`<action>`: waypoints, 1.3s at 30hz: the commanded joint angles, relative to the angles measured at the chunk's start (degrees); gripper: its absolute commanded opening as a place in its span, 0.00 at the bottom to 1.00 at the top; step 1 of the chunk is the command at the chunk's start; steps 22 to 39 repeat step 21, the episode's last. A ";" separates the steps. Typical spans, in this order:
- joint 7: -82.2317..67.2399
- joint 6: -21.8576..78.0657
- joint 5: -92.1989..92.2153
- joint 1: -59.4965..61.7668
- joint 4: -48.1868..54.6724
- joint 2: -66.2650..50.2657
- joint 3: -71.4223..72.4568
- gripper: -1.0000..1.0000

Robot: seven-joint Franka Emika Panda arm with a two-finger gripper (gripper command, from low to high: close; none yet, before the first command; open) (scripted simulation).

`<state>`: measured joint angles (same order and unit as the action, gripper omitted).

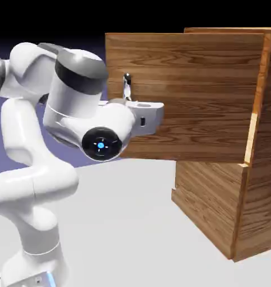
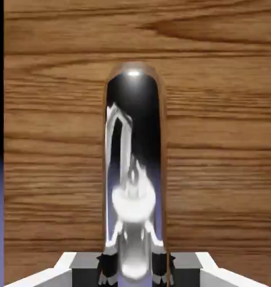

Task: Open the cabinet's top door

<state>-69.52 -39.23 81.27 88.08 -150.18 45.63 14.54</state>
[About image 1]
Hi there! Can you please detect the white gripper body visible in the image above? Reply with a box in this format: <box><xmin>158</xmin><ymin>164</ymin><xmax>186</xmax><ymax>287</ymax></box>
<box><xmin>125</xmin><ymin>100</ymin><xmax>166</xmax><ymax>137</ymax></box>

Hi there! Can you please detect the plain wooden cabinet door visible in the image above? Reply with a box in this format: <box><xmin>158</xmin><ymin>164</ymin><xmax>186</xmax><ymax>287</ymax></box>
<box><xmin>175</xmin><ymin>160</ymin><xmax>249</xmax><ymax>243</ymax></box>

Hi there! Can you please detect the wooden cabinet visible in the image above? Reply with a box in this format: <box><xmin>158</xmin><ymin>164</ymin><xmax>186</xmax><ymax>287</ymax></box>
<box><xmin>171</xmin><ymin>27</ymin><xmax>271</xmax><ymax>263</ymax></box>

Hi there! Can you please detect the curved metal door handle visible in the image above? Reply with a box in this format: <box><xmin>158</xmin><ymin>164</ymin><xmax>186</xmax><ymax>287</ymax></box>
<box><xmin>122</xmin><ymin>72</ymin><xmax>133</xmax><ymax>102</ymax></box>

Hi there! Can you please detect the wooden cabinet door with handle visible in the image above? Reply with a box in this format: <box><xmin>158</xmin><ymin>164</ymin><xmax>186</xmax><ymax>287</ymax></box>
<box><xmin>104</xmin><ymin>31</ymin><xmax>271</xmax><ymax>168</ymax></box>

